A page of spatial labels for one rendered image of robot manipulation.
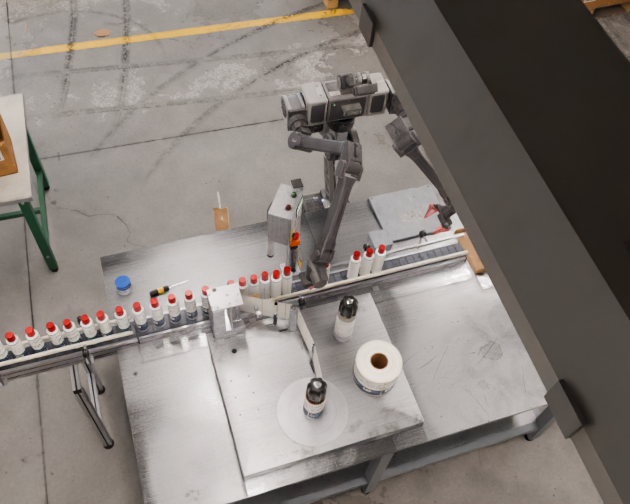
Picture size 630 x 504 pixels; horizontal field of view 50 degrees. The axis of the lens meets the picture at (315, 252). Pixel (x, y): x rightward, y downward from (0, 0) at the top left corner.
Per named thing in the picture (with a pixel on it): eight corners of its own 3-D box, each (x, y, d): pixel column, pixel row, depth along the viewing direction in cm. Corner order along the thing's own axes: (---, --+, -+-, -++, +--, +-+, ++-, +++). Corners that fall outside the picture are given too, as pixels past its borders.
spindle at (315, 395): (305, 423, 286) (310, 397, 262) (299, 404, 291) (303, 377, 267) (325, 417, 288) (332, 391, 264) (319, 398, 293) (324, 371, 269)
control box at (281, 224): (267, 240, 289) (267, 213, 274) (279, 210, 299) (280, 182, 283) (289, 246, 288) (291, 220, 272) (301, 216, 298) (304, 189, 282)
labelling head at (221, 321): (215, 340, 306) (211, 313, 284) (208, 316, 312) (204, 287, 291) (245, 332, 309) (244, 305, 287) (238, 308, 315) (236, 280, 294)
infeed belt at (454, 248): (138, 340, 307) (137, 336, 304) (135, 325, 312) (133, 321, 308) (464, 259, 345) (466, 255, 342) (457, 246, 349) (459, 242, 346)
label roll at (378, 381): (401, 391, 298) (407, 378, 286) (358, 399, 295) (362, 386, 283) (389, 351, 309) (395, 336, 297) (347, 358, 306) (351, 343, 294)
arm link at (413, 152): (411, 126, 278) (390, 141, 281) (414, 134, 273) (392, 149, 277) (463, 190, 301) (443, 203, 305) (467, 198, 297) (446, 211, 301)
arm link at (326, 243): (357, 163, 278) (337, 157, 272) (366, 166, 274) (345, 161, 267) (327, 260, 287) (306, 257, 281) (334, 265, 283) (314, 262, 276)
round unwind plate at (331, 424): (288, 456, 279) (288, 455, 278) (268, 389, 295) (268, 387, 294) (358, 435, 286) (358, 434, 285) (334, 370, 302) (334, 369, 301)
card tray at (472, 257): (475, 274, 342) (477, 269, 339) (453, 233, 355) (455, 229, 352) (527, 260, 349) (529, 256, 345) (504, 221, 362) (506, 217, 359)
